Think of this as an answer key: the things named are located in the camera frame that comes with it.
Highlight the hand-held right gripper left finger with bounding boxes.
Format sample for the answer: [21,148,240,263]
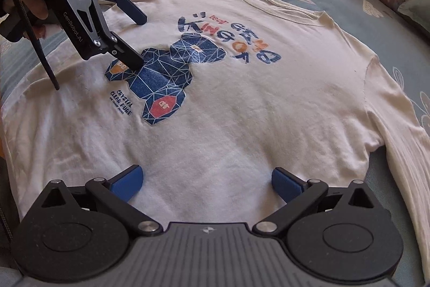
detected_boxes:
[38,165,164,237]

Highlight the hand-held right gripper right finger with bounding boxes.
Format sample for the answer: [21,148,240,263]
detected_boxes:
[252,167,377,237]

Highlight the white printed long-sleeve shirt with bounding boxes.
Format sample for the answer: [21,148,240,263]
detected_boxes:
[0,0,430,224]

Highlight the person's left hand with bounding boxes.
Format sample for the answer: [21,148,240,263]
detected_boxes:
[18,0,50,40]

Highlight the green printed pillow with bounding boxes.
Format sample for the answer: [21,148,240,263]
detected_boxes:
[398,0,430,35]

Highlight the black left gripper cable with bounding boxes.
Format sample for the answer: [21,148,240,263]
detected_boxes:
[4,0,62,91]

